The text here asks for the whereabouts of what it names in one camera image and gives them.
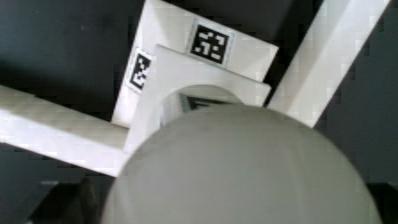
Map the white lamp bulb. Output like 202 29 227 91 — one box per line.
101 105 381 224

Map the white fence frame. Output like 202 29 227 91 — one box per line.
0 0 390 176

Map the white lamp base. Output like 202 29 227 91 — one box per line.
111 0 278 153

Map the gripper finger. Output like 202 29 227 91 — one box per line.
1 181 60 224

